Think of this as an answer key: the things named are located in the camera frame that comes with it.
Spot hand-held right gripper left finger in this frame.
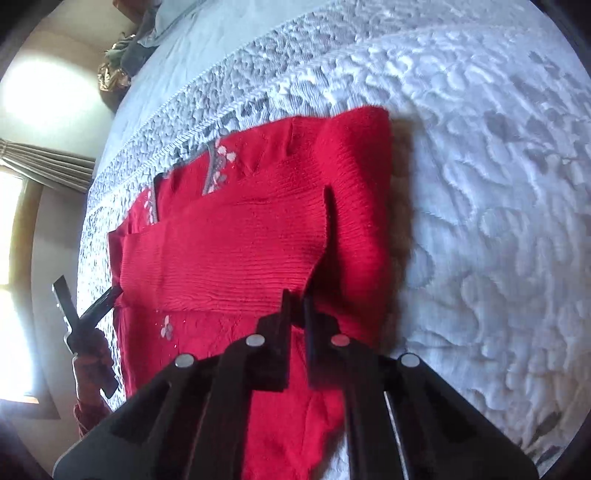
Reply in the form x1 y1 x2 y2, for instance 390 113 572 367
53 289 293 480

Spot light blue bed sheet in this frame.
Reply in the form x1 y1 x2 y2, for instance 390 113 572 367
92 0 333 185

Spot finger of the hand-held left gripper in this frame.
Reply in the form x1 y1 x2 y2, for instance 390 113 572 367
52 275 78 334
76 286 124 330

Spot pale blue pillow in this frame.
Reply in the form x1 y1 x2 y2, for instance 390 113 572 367
151 0 211 43

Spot person's left forearm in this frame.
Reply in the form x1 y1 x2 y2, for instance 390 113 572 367
73 399 114 439

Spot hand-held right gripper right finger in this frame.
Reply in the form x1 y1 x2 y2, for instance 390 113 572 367
302 295 539 480

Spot golden crumpled cloth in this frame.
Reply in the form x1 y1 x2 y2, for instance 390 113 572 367
98 39 134 112

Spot person's left hand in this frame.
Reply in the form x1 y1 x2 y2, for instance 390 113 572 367
69 329 114 416

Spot beige pleated curtain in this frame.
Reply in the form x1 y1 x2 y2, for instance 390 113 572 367
0 137 96 193

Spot dark grey cloth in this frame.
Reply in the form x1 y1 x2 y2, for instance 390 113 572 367
121 7 160 88

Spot white quilted bedspread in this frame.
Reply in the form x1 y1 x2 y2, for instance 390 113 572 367
76 0 591 480

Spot red knit sweater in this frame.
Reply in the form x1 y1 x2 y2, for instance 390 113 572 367
107 105 398 480

